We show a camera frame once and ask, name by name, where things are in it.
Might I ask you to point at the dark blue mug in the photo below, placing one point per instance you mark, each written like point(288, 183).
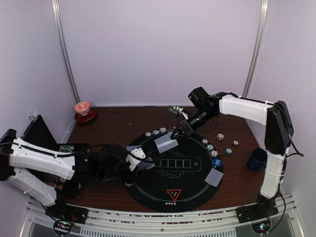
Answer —
point(257, 160)

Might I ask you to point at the red white chip stack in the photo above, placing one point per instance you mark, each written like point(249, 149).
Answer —
point(235, 143)

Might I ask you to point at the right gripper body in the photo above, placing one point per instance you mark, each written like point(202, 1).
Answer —
point(187, 127)

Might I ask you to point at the front aluminium rail base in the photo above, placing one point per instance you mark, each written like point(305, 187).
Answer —
point(224, 222)

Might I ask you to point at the red triangle marker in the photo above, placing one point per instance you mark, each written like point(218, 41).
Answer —
point(174, 193)

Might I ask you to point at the blue round blind button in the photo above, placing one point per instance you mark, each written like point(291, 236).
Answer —
point(217, 162)

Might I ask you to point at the blue white chip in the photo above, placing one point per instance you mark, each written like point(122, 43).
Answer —
point(162, 130)
point(214, 153)

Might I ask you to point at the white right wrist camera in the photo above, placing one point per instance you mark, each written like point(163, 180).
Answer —
point(178, 111)

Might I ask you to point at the single playing card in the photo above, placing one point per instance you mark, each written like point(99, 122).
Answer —
point(214, 177)

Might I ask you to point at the left aluminium frame post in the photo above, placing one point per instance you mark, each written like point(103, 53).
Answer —
point(64, 51)

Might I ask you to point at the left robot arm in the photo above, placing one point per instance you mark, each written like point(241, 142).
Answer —
point(18, 158)

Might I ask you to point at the blue playing card deck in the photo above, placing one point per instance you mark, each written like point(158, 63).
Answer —
point(146, 165)

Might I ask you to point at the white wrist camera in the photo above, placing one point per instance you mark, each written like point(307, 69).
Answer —
point(178, 111)
point(135, 158)

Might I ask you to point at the red patterned bowl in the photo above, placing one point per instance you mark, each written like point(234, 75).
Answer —
point(82, 108)

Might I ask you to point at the round black poker mat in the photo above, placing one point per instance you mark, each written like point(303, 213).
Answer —
point(183, 167)

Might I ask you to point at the playing card top seat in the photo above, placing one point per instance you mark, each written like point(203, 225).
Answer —
point(165, 143)

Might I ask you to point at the black poker chip case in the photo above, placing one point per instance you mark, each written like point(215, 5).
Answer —
point(38, 134)

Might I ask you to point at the black white chip stack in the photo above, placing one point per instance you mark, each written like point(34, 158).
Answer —
point(220, 137)

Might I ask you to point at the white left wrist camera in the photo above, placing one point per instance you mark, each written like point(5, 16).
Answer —
point(135, 158)

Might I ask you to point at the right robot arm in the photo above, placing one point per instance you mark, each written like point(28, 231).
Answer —
point(276, 138)

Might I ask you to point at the aluminium frame post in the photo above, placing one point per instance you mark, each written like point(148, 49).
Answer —
point(258, 46)
point(64, 51)

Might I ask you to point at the blue white chip top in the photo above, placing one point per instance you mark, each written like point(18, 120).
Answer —
point(162, 130)

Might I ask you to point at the right aluminium frame post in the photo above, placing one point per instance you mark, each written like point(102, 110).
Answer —
point(258, 46)

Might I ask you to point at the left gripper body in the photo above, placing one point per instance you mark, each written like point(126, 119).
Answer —
point(108, 175)

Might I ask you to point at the playing card seat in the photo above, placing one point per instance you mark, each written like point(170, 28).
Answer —
point(165, 143)
point(131, 148)

